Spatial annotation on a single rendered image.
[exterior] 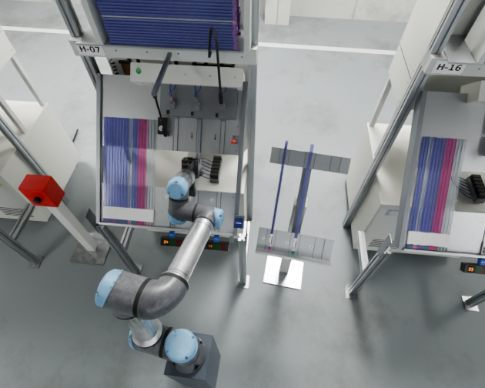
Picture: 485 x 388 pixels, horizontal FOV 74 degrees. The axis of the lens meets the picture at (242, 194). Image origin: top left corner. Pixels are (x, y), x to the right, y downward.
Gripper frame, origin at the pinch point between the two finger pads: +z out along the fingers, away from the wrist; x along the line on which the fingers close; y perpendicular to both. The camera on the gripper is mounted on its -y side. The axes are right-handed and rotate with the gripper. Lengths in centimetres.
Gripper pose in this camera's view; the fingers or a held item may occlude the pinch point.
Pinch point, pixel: (196, 167)
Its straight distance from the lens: 152.9
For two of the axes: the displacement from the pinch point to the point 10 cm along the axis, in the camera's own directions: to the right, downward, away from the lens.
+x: -9.9, -0.8, 0.7
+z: 0.9, -3.7, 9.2
